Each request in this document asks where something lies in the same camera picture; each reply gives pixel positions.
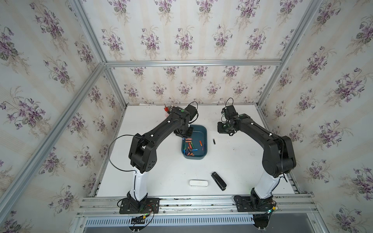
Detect teal plastic storage box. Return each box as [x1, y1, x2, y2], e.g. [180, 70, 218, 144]
[181, 125, 208, 160]

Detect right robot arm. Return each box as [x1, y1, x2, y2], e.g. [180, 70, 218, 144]
[217, 105, 296, 200]

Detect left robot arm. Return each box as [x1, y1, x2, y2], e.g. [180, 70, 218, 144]
[129, 104, 198, 203]

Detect pens in cup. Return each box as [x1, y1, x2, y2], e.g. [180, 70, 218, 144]
[164, 105, 171, 114]

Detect white eraser case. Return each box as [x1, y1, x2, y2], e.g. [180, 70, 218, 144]
[189, 180, 208, 187]

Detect black stapler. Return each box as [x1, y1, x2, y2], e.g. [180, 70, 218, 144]
[211, 172, 227, 191]

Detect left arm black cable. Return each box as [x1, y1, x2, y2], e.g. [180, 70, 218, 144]
[107, 133, 143, 172]

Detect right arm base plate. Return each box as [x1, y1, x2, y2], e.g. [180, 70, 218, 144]
[234, 195, 276, 213]

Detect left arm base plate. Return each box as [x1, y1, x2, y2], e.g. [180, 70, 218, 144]
[119, 197, 160, 214]

